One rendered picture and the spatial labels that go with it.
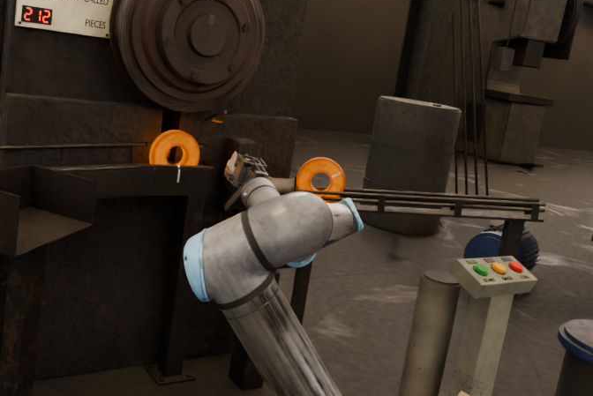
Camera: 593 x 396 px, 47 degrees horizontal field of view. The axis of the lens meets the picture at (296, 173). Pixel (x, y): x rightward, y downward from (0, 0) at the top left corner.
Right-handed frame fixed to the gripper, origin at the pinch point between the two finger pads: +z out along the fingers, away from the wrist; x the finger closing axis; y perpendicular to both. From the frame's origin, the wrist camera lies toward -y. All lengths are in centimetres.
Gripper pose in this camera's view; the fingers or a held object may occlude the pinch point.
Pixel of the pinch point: (232, 164)
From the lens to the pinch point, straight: 196.5
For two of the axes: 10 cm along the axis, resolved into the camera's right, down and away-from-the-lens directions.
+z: -3.6, -4.6, 8.1
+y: 3.6, -8.7, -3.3
